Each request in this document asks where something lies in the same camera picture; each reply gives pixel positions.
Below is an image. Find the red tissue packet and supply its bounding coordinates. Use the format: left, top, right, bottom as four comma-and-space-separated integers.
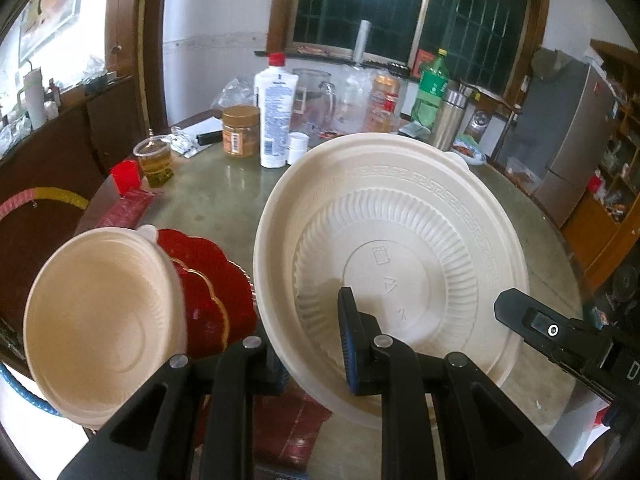
97, 187, 156, 231

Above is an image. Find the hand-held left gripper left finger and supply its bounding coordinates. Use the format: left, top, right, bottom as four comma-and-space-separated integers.
57, 335, 291, 480

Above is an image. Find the grey cloth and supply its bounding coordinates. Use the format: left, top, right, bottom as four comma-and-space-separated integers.
531, 47, 573, 78

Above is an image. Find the peanut butter jar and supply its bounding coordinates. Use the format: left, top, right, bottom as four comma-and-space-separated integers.
221, 105, 262, 158

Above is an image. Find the glass turntable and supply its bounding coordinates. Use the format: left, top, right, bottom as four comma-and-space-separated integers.
107, 110, 556, 311

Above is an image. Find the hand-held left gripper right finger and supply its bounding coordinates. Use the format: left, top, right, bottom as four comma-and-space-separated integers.
337, 286, 571, 480

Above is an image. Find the clear plastic food container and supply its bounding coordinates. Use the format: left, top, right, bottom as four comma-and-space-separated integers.
506, 156, 541, 193

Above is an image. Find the wooden shelf cabinet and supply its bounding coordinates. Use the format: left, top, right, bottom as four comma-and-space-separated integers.
560, 37, 640, 291

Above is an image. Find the clear glass pitcher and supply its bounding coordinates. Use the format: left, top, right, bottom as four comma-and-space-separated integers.
292, 68, 336, 133

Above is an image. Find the window with metal grille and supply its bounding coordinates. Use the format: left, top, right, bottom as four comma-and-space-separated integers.
270, 0, 548, 78

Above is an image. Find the dark wooden sideboard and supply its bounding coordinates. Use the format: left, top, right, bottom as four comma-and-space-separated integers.
0, 75, 151, 181

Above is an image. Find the white lotion bottle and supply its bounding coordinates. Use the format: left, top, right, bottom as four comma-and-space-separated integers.
254, 66, 299, 168

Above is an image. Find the plastic cup of tea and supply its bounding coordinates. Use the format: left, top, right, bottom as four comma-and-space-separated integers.
132, 136, 174, 190

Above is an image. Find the green plastic soda bottle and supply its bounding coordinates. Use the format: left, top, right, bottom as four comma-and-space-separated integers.
411, 49, 449, 128

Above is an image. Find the grey refrigerator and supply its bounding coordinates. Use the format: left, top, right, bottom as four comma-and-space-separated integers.
502, 47, 623, 228

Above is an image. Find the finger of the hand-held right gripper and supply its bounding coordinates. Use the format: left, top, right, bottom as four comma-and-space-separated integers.
494, 290, 614, 381

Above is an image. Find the small red cup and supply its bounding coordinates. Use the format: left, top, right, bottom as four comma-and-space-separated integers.
110, 159, 142, 196

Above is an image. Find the colourful hula hoop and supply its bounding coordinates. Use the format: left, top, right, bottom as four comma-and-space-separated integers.
0, 186, 91, 418

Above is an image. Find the white plastic wrap roll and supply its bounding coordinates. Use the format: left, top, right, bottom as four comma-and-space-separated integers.
354, 20, 372, 63

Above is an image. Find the small white pill bottle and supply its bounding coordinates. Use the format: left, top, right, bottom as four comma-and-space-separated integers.
286, 132, 310, 166

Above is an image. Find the wooden chair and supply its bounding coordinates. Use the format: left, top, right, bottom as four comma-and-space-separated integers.
460, 80, 523, 161

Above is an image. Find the blue and white plate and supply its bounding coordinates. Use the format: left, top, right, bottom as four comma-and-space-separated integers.
452, 140, 487, 167

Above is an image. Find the white tumbler with handle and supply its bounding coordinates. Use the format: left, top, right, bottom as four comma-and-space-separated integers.
17, 67, 47, 131

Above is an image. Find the stainless steel thermos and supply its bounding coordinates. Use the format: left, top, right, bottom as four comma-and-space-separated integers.
429, 87, 468, 151

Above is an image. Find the white paper packet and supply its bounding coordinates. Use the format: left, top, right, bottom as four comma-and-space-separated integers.
169, 127, 201, 160

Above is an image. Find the beige plastic bowl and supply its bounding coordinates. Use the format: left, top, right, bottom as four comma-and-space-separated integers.
22, 225, 188, 428
252, 132, 530, 432

